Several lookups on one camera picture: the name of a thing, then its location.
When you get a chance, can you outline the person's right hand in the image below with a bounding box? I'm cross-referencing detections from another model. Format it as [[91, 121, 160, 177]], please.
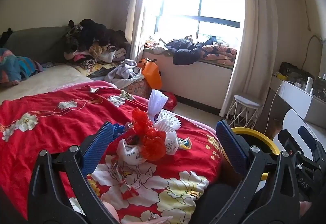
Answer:
[[300, 201, 312, 217]]

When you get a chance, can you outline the red plastic bag on floor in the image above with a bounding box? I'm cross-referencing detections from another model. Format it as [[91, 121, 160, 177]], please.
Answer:
[[161, 91, 177, 111]]

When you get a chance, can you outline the floral fabric basket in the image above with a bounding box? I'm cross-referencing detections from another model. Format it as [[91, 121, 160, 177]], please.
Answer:
[[123, 73, 151, 99]]

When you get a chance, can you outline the dark jacket on sill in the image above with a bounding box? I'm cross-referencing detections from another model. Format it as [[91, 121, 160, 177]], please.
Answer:
[[165, 39, 201, 66]]

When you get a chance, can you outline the yellow white snack bag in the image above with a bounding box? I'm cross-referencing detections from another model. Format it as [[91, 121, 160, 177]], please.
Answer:
[[178, 138, 192, 150]]

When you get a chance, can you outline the cream curtain right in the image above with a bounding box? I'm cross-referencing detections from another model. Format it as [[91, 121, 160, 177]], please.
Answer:
[[220, 0, 278, 117]]

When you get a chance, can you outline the white petal shaped chair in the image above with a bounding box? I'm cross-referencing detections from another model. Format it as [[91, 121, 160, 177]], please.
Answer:
[[282, 109, 325, 160]]

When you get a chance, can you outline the red plastic bag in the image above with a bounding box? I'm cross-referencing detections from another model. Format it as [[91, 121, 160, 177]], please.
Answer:
[[132, 108, 166, 162], [161, 91, 177, 111]]

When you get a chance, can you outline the orange shopping bag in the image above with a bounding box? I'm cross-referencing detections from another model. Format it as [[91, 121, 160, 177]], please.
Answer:
[[138, 58, 162, 90]]

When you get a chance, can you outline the yellow rimmed black trash bin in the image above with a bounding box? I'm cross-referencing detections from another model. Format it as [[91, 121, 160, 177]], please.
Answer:
[[216, 124, 280, 173]]

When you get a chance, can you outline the cream curtain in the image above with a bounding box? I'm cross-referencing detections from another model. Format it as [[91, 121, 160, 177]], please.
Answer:
[[220, 0, 278, 117], [125, 0, 145, 61]]

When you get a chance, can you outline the grey headboard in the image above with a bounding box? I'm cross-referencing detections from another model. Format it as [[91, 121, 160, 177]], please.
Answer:
[[1, 26, 69, 64]]

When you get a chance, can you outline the white wire frame stool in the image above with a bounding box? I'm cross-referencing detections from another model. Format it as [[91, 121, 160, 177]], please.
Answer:
[[225, 93, 262, 128]]

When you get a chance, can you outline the white foam fruit net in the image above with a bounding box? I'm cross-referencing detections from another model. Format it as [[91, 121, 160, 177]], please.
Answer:
[[148, 89, 169, 122]]

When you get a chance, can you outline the white cable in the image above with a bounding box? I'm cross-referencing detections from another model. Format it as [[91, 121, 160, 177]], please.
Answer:
[[263, 81, 296, 135]]

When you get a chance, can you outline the white pleated paper cup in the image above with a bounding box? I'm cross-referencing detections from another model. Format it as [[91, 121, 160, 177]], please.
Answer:
[[154, 109, 181, 132]]

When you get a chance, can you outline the cream curtain left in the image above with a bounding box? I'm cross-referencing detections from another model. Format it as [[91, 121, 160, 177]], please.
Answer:
[[125, 0, 145, 61]]

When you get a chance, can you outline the colourful striped pillow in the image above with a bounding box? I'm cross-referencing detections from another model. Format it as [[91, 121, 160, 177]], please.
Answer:
[[1, 48, 43, 87]]

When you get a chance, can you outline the white vanity desk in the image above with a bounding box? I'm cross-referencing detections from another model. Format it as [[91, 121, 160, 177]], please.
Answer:
[[256, 76, 325, 132]]

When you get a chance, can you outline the grey white garment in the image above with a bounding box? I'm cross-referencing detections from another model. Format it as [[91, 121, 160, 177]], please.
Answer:
[[105, 59, 144, 89]]

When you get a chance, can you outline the orange patterned quilt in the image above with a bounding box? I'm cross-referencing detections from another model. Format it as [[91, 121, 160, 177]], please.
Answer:
[[200, 43, 237, 68]]

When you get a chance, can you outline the red floral blanket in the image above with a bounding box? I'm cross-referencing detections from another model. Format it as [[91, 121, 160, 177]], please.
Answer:
[[1, 84, 223, 223]]

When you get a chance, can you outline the white paper wrapper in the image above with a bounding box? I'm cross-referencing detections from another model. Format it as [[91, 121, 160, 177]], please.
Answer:
[[117, 131, 179, 166]]

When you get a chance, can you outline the person's left hand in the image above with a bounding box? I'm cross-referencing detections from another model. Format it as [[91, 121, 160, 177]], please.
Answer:
[[103, 201, 171, 224]]

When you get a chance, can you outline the pile of clothes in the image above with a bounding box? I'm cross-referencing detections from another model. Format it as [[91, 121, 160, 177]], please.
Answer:
[[64, 19, 131, 72]]

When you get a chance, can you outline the blue wrapper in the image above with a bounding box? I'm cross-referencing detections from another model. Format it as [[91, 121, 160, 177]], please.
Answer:
[[112, 124, 126, 141]]

